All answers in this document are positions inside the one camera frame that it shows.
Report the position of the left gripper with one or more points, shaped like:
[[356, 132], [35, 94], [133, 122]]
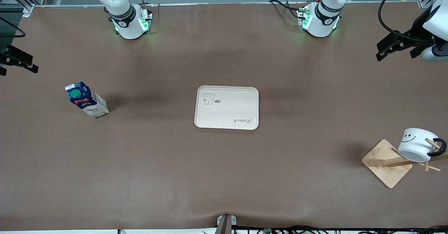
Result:
[[417, 32]]

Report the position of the beige plastic tray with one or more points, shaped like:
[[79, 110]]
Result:
[[227, 108]]

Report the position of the blue white milk carton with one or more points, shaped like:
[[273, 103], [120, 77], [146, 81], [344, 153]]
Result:
[[87, 101]]

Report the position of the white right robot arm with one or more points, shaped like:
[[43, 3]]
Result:
[[127, 22]]

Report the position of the brown table mat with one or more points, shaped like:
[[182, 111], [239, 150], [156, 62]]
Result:
[[140, 157]]

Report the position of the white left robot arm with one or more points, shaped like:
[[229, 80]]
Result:
[[320, 20]]

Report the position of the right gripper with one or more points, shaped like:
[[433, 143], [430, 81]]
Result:
[[4, 55]]

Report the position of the wooden cup rack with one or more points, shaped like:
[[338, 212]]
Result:
[[381, 164]]

